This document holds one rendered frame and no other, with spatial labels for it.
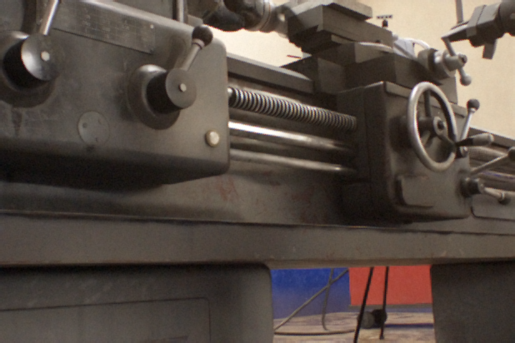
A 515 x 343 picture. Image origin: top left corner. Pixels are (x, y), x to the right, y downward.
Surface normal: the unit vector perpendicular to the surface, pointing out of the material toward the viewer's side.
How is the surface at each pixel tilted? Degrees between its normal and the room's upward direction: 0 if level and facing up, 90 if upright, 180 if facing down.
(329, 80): 90
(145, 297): 90
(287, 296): 90
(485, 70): 90
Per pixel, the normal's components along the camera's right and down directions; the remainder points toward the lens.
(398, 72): 0.72, -0.14
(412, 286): -0.41, -0.14
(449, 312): -0.70, -0.09
